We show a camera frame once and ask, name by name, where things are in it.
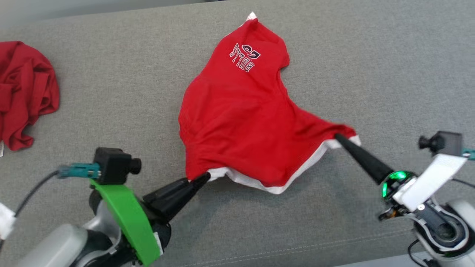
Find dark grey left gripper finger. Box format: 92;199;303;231
152;174;211;223
143;178;190;208

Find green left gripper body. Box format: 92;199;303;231
90;180;172;267

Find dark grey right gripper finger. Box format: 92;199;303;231
335;134;395;179
334;135;387;185

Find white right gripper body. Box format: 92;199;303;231
379;154;468;221

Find red mesh Bulls shorts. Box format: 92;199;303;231
178;12;361;195

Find red Bulls 23 jersey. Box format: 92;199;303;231
0;41;60;157

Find left cable with teal connector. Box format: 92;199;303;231
14;162;101;218

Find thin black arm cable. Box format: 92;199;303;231
407;239;440;267

